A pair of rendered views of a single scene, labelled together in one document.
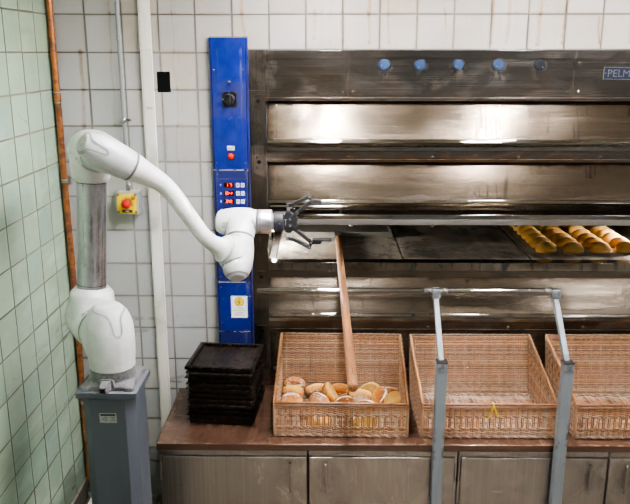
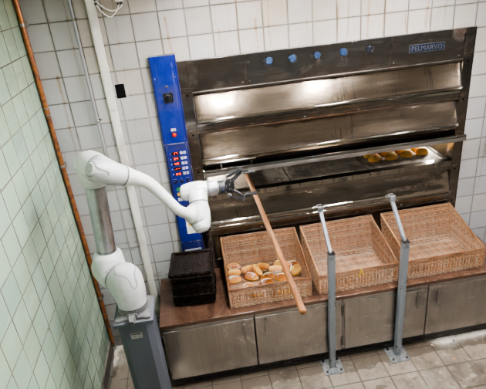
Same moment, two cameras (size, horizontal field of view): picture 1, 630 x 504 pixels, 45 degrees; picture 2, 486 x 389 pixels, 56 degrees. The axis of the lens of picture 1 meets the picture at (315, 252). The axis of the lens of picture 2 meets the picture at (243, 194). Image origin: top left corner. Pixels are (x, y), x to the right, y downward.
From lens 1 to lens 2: 0.67 m
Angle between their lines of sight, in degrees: 12
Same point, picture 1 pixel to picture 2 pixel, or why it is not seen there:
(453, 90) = (315, 72)
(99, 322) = (121, 281)
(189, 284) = (157, 218)
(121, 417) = (145, 333)
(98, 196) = (102, 195)
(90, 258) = (103, 235)
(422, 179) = (299, 131)
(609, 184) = (414, 119)
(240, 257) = (203, 218)
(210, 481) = (196, 341)
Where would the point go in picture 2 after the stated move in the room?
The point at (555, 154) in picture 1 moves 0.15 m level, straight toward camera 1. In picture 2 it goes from (381, 105) to (384, 111)
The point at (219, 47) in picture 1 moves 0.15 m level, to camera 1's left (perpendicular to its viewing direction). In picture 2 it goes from (156, 63) to (131, 66)
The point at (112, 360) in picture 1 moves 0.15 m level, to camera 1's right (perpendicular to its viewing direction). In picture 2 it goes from (133, 302) to (163, 297)
